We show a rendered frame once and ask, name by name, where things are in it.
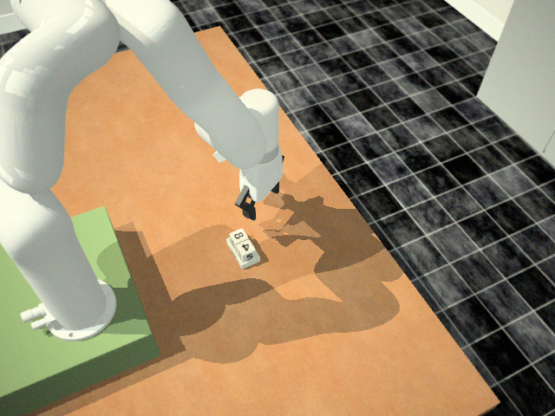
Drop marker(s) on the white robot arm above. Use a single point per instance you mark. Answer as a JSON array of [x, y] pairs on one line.
[[73, 39]]

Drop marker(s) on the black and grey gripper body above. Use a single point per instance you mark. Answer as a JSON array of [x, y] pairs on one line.
[[262, 178]]

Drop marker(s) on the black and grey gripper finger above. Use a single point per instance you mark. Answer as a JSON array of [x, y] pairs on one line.
[[276, 187], [249, 209]]

